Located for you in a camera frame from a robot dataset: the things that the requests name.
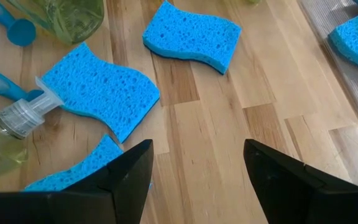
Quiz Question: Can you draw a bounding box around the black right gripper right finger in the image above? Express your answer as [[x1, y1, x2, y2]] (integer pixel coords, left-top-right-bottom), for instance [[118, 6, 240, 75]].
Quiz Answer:
[[243, 138, 358, 224]]

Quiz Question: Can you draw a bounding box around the blue dish brush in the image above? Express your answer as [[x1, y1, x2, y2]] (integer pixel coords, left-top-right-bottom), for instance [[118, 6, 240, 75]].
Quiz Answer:
[[0, 61, 45, 103], [0, 0, 38, 48]]

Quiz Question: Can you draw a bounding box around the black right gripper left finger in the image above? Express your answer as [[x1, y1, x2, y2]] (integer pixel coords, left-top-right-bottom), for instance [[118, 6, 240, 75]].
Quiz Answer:
[[0, 138, 154, 224]]

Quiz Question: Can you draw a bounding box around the clear plastic bin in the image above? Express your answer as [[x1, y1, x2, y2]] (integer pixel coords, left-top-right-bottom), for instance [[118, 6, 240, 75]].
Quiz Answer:
[[296, 0, 358, 121]]

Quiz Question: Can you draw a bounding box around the clear green soap pump bottle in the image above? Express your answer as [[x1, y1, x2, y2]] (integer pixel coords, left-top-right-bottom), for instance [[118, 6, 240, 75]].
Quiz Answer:
[[0, 76, 65, 184], [6, 0, 106, 45]]

